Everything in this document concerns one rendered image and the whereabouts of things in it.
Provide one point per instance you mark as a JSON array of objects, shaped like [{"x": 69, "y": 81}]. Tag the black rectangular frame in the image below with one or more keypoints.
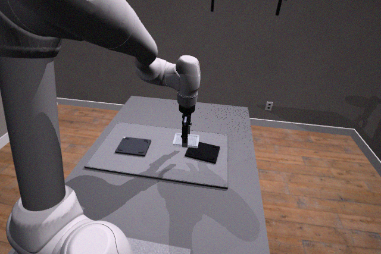
[{"x": 205, "y": 152}]

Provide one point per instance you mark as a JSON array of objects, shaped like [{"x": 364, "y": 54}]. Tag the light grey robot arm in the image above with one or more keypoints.
[{"x": 48, "y": 217}]

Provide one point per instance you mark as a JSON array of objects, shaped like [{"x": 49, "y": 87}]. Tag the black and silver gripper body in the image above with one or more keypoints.
[{"x": 186, "y": 111}]

